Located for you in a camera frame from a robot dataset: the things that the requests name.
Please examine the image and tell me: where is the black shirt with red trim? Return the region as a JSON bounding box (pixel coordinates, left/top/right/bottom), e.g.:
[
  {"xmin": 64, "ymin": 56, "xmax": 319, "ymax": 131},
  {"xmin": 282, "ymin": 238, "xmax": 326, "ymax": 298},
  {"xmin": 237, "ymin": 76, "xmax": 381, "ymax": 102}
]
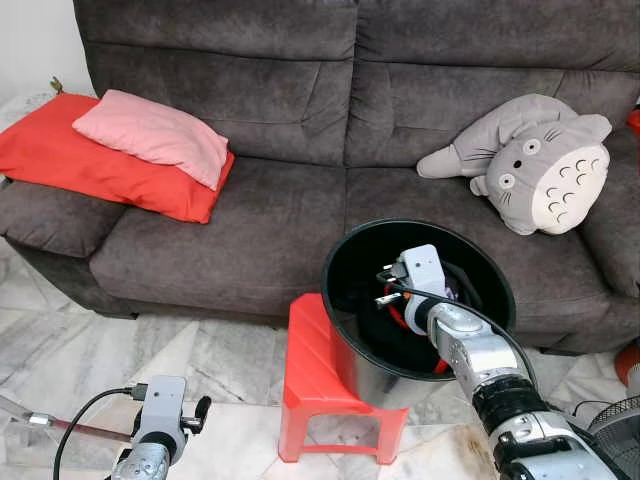
[{"xmin": 362, "ymin": 262, "xmax": 473, "ymax": 379}]

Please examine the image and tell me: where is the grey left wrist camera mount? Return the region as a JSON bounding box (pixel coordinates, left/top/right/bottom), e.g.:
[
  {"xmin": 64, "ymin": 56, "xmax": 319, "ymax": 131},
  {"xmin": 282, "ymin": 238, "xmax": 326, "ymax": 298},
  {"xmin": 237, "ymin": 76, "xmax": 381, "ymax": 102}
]
[{"xmin": 134, "ymin": 375, "xmax": 189, "ymax": 448}]

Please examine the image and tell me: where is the pink pillow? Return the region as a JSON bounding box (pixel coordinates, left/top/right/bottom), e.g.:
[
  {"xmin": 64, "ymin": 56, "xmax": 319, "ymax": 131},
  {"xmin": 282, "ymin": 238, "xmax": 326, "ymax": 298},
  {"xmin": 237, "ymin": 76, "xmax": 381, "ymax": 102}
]
[{"xmin": 72, "ymin": 89, "xmax": 231, "ymax": 192}]

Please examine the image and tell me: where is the grey totoro plush toy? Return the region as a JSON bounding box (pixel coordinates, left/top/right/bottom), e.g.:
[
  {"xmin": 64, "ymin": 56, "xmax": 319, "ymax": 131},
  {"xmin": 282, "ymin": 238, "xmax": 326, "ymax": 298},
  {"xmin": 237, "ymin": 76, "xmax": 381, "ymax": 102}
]
[{"xmin": 416, "ymin": 94, "xmax": 613, "ymax": 237}]

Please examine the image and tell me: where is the red plastic stool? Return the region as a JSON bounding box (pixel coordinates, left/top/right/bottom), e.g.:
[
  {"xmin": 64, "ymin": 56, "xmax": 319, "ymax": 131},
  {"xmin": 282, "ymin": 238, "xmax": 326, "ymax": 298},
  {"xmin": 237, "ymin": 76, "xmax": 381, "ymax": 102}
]
[{"xmin": 278, "ymin": 292, "xmax": 411, "ymax": 466}]

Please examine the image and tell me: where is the red round container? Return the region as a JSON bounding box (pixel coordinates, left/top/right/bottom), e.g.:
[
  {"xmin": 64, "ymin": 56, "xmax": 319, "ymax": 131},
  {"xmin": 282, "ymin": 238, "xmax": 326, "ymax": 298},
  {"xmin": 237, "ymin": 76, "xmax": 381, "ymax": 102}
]
[{"xmin": 613, "ymin": 340, "xmax": 640, "ymax": 388}]

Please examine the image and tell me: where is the dark red rod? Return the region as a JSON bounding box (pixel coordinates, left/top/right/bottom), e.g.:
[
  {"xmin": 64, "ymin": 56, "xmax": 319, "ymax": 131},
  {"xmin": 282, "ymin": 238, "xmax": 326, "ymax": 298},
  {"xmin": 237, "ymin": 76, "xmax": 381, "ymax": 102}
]
[{"xmin": 0, "ymin": 393, "xmax": 136, "ymax": 446}]

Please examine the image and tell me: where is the white fan with black guard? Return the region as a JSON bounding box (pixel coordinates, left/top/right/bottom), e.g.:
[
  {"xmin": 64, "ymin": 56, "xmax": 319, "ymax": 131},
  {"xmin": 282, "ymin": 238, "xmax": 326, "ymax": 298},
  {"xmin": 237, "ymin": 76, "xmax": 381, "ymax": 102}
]
[{"xmin": 585, "ymin": 395, "xmax": 640, "ymax": 480}]

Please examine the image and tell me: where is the brown fabric sofa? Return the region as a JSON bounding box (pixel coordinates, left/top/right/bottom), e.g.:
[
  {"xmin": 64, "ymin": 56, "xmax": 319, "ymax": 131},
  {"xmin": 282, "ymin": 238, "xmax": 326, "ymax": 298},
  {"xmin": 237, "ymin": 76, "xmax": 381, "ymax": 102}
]
[{"xmin": 0, "ymin": 0, "xmax": 640, "ymax": 356}]

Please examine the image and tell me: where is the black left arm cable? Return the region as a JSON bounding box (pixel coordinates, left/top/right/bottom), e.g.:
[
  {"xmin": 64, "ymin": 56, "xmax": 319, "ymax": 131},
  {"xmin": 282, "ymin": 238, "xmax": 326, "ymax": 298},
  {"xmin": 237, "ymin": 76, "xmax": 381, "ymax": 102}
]
[{"xmin": 52, "ymin": 383, "xmax": 151, "ymax": 480}]

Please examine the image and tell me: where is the red pillow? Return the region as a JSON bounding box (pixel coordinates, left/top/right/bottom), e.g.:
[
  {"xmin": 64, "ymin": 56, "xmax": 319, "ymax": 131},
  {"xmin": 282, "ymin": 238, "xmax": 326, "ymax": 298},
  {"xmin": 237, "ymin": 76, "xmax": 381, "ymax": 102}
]
[{"xmin": 0, "ymin": 92, "xmax": 236, "ymax": 225}]

